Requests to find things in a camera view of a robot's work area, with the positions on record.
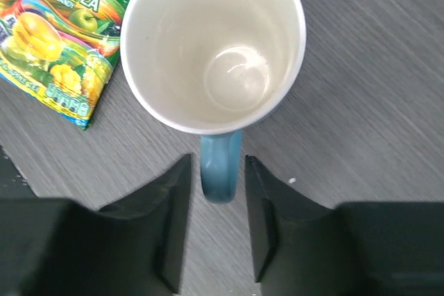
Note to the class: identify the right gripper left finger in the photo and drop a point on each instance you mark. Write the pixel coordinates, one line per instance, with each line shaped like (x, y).
(132, 246)

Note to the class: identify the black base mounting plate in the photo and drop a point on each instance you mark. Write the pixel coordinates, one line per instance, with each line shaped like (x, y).
(12, 183)

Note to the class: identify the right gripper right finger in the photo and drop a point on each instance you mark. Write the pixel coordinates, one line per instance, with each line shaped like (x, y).
(300, 247)

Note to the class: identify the green spring tea candy bag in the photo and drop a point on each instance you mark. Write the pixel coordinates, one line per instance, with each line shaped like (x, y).
(61, 52)

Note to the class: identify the light blue mug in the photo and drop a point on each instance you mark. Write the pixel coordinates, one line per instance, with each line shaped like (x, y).
(213, 68)

